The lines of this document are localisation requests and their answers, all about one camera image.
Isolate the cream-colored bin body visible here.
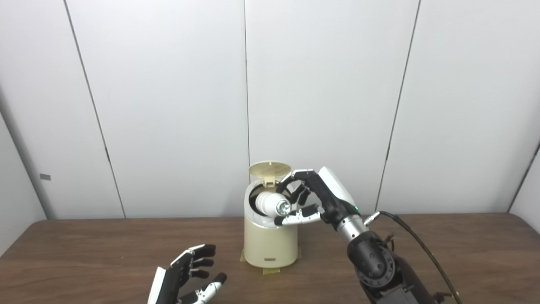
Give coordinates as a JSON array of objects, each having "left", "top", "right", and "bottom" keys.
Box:
[{"left": 243, "top": 179, "right": 299, "bottom": 269}]

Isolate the small white plastic bottle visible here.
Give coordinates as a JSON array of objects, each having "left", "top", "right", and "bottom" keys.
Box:
[{"left": 255, "top": 192, "right": 292, "bottom": 217}]

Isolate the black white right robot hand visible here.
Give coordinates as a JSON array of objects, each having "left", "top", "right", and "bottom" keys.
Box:
[{"left": 274, "top": 166, "right": 361, "bottom": 231}]

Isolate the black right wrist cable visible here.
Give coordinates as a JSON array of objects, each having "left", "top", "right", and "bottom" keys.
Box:
[{"left": 365, "top": 211, "right": 463, "bottom": 304}]

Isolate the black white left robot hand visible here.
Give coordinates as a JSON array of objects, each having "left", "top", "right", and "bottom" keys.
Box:
[{"left": 148, "top": 244, "right": 227, "bottom": 304}]

